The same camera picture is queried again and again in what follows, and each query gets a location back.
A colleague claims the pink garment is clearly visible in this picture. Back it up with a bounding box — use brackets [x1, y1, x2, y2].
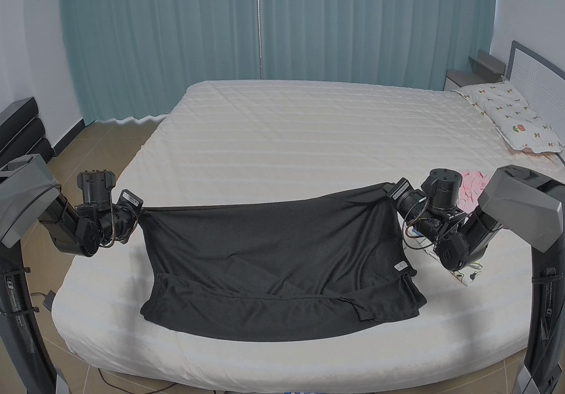
[457, 168, 491, 212]

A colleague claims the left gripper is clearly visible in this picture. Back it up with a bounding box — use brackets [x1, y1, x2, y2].
[100, 188, 145, 246]

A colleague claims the white printed pyjama top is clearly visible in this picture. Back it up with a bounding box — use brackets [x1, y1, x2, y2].
[413, 233, 485, 288]

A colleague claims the black T-shirt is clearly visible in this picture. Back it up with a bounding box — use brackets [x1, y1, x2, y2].
[140, 182, 428, 334]

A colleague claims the black cable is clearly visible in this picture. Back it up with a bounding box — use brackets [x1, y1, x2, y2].
[97, 368, 173, 388]
[402, 216, 438, 252]

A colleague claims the grey bedside table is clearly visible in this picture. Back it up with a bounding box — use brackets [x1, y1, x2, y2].
[446, 49, 506, 90]

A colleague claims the dark grey chest of drawers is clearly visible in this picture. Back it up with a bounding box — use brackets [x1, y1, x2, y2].
[0, 97, 57, 163]

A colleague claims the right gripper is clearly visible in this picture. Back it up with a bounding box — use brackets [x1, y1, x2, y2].
[388, 177, 436, 236]

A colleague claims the white printed pillow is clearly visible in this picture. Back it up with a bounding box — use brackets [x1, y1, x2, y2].
[455, 80, 563, 152]

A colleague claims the blue-green curtain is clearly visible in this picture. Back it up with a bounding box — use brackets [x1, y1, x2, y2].
[258, 0, 497, 90]
[59, 0, 265, 124]

